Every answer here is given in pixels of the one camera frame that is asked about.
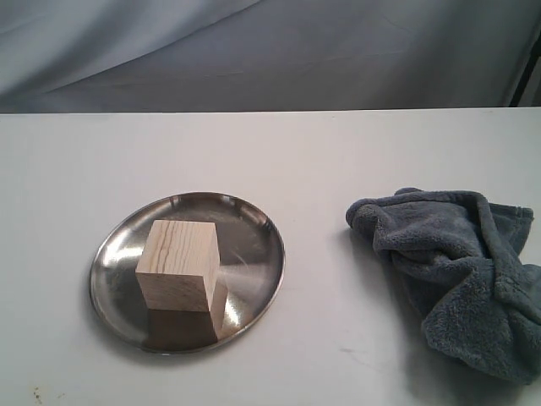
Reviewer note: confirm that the light wooden cube block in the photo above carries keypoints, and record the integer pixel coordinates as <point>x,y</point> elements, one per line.
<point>179,276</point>

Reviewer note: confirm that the grey fleece cloth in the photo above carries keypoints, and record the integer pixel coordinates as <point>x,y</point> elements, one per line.
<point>458,256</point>

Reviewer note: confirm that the round stainless steel plate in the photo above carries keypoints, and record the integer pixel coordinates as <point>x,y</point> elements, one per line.
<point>252,268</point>

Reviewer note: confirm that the grey backdrop cloth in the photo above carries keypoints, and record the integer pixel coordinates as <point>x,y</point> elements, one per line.
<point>240,56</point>

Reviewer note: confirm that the black backdrop stand pole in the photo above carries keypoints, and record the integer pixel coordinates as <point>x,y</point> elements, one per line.
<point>526,74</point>

